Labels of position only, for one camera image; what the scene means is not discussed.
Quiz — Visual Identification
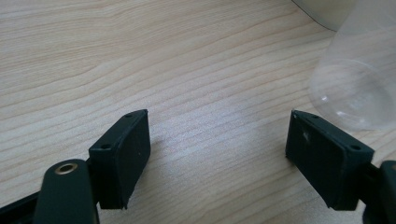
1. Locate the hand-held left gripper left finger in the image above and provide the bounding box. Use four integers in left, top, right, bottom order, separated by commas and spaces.
88, 108, 152, 210

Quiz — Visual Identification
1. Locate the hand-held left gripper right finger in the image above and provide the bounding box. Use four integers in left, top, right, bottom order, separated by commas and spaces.
285, 109, 375, 212

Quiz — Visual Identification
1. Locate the clear plastic cup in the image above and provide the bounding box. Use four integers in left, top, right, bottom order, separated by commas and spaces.
307, 0, 396, 132

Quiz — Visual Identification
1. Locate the white object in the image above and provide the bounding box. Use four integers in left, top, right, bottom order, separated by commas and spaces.
291, 0, 359, 32

